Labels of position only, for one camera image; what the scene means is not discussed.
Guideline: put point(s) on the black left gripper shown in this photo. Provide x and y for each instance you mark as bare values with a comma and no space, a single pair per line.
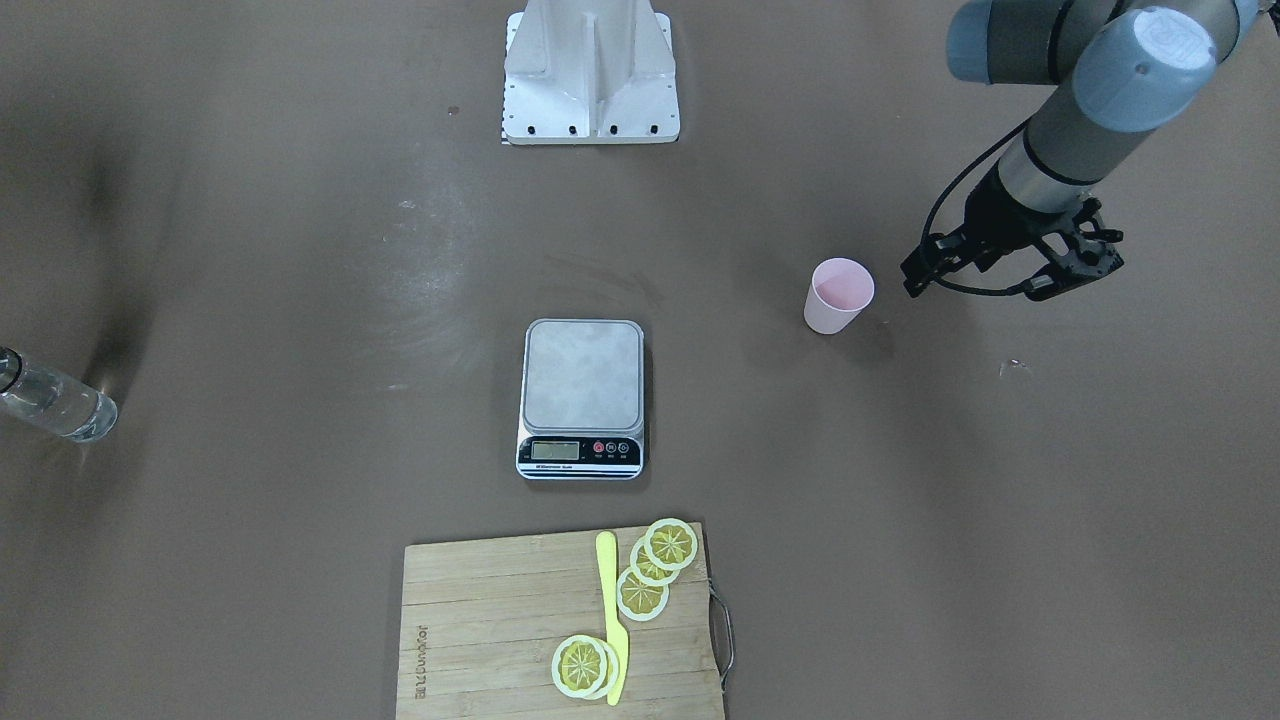
993,218

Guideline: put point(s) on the pink plastic cup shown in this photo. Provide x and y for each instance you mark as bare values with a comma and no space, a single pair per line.
839,290

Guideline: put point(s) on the clear glass sauce bottle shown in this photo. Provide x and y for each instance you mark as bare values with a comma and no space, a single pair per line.
54,401

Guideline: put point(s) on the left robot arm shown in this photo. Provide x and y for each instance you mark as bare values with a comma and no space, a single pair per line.
1119,70

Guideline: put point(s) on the digital kitchen scale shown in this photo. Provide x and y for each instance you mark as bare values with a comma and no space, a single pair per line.
582,400

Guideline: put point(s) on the lemon slice top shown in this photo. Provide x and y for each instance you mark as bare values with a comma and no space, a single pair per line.
671,544

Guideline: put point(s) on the lemon slice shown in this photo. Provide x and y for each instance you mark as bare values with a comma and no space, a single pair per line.
612,670
646,570
640,601
577,667
671,544

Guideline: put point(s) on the lemon slice bottom back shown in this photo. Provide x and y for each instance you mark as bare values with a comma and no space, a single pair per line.
612,670

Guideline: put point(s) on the lemon slice bottom front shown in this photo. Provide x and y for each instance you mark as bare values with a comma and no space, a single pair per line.
577,667

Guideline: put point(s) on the bamboo cutting board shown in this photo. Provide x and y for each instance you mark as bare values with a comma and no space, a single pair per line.
481,621

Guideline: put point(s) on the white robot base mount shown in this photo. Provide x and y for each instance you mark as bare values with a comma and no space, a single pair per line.
589,73

